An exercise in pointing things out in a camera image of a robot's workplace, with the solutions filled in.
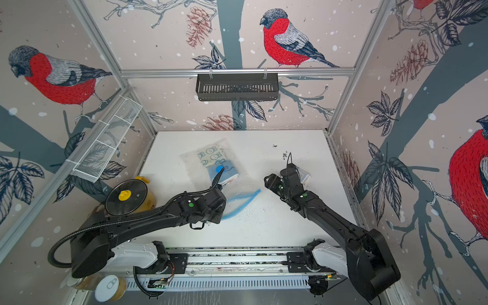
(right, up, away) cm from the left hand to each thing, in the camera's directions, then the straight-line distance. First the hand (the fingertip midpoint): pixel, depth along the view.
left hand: (223, 210), depth 81 cm
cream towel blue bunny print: (-11, +23, +25) cm, 36 cm away
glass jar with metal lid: (-45, -20, -16) cm, 52 cm away
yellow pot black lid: (-40, +7, -2) cm, 40 cm away
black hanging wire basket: (+14, +63, +26) cm, 69 cm away
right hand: (+20, +13, +5) cm, 25 cm away
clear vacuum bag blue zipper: (+7, +7, +4) cm, 11 cm away
